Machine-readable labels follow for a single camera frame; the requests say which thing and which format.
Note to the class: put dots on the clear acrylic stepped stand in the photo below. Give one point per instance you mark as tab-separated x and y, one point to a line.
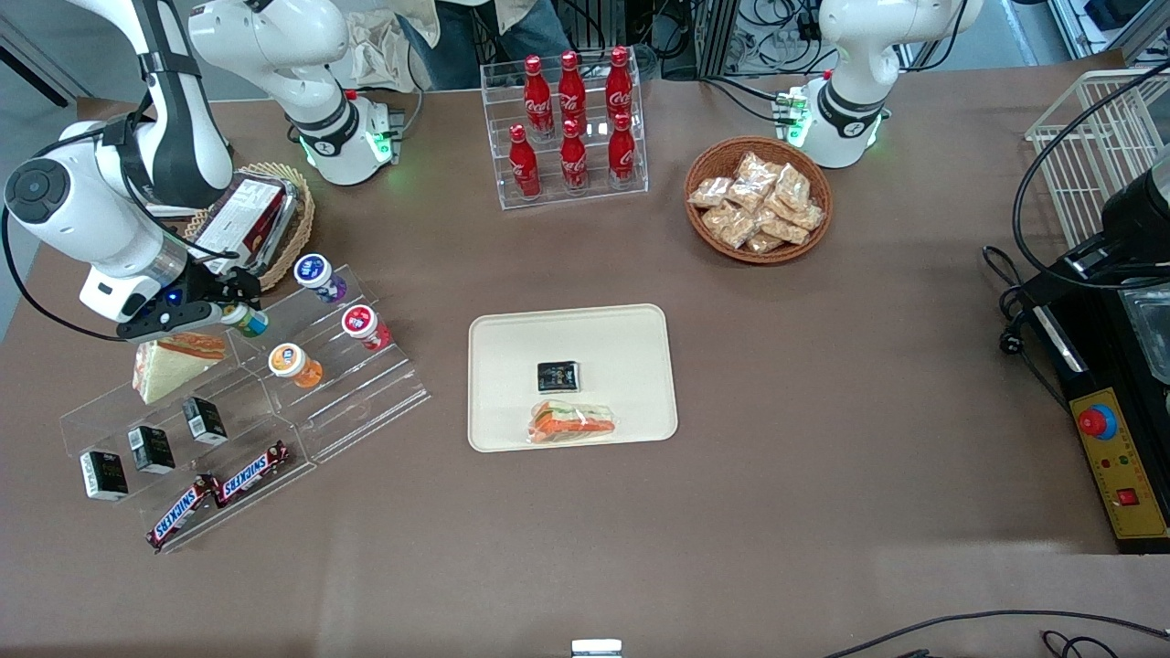
247	429
366	402

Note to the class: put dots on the green gum bottle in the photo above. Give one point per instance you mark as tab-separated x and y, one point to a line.
249	322

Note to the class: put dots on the clear beige snack pack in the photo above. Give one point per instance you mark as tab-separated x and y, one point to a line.
759	170
793	187
739	232
765	242
709	192
718	217
788	230

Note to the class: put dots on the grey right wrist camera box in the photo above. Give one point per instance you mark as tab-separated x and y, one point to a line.
169	321

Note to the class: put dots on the beige rectangular tray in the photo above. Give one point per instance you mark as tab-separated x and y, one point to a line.
512	366

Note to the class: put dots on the round brown wicker basket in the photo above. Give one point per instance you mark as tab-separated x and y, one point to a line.
713	157

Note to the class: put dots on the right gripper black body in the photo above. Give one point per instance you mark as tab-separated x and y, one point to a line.
211	286

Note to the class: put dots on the orange gum bottle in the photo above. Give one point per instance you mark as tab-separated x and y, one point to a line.
294	365

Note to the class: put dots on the red Coca-Cola bottle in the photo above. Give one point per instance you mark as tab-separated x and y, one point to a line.
572	91
619	87
537	96
574	163
525	169
622	155

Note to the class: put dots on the crumpled beige paper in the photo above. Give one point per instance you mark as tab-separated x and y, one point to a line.
375	50

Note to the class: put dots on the black sealing machine yellow panel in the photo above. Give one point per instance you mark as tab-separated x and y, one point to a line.
1097	366

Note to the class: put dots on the triangular wrapped sandwich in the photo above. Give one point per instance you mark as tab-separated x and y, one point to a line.
169	373

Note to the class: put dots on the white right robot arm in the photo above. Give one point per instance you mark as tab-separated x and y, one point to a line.
119	210

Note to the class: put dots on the person in blue jeans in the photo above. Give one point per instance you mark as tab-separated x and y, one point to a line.
466	41

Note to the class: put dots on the clear plastic meal container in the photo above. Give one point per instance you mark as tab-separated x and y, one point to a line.
1152	334

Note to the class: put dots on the Snickers chocolate bar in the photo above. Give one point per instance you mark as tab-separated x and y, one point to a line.
250	473
181	514

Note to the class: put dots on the oval wicker basket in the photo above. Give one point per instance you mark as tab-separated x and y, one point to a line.
297	239

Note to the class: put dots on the small black carton box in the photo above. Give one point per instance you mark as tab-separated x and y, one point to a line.
104	475
152	450
205	421

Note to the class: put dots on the small black packet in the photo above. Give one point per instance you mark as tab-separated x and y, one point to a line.
558	376

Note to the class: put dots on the red gum bottle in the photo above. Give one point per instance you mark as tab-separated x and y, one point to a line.
366	326

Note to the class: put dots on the purple gum bottle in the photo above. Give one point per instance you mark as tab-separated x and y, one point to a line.
320	276

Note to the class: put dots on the flat wrapped orange sandwich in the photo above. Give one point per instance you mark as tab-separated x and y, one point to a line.
571	422

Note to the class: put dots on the red white cookie box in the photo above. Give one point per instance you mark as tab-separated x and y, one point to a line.
247	215

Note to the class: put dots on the small silver white object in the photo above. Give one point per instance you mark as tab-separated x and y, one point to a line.
596	649

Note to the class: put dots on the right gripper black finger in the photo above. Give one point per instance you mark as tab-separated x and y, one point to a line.
241	279
236	297

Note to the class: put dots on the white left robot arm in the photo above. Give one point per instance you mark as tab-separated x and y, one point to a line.
859	64

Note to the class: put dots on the clear acrylic bottle rack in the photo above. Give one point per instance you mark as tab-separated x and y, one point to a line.
594	196

